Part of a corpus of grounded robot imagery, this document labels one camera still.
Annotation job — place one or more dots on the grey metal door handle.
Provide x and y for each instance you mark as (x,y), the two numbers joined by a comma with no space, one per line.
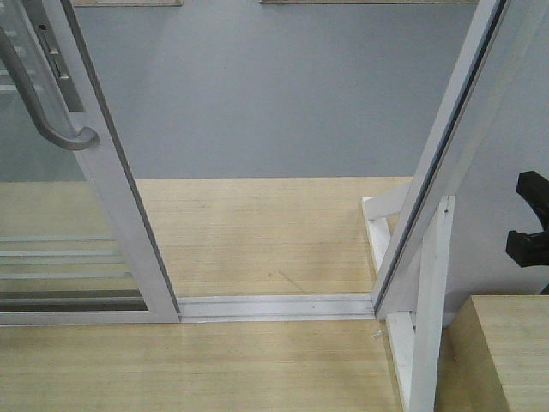
(83,139)

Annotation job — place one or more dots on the light wooden base platform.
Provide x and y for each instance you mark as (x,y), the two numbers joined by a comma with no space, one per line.
(233,237)

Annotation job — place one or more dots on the white triangular support brace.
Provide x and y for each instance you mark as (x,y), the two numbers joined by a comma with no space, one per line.
(415,322)

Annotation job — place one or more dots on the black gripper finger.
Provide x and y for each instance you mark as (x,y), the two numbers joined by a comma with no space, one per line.
(533,188)
(528,249)

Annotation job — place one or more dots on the white sliding glass door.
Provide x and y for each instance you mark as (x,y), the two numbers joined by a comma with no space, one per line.
(76,243)

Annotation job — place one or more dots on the grey door lock plate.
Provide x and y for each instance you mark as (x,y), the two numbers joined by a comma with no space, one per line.
(42,27)

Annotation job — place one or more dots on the light wooden box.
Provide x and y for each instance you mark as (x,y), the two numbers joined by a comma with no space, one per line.
(501,348)

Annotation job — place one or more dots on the aluminium door floor track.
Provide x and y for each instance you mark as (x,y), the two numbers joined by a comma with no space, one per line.
(270,308)

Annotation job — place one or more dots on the white door frame post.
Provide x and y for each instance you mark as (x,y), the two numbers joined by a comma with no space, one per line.
(491,126)

